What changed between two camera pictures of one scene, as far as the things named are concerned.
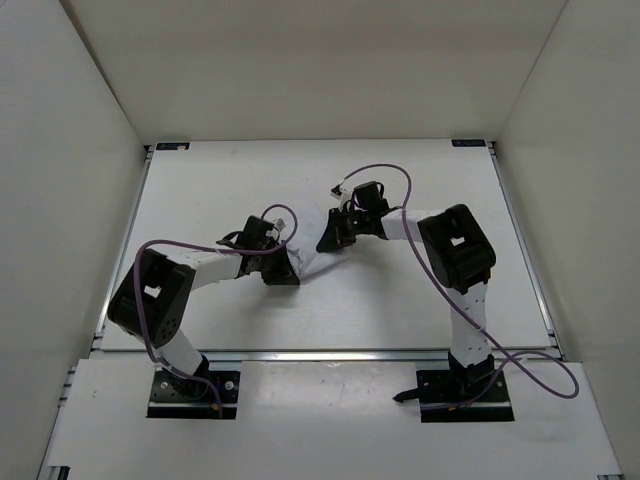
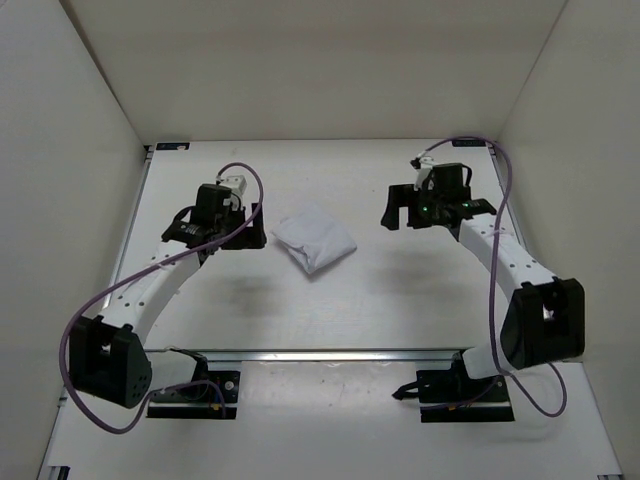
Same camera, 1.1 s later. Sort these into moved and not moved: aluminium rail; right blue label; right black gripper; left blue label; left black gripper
Moved: left black gripper; right black gripper
Not moved: right blue label; left blue label; aluminium rail
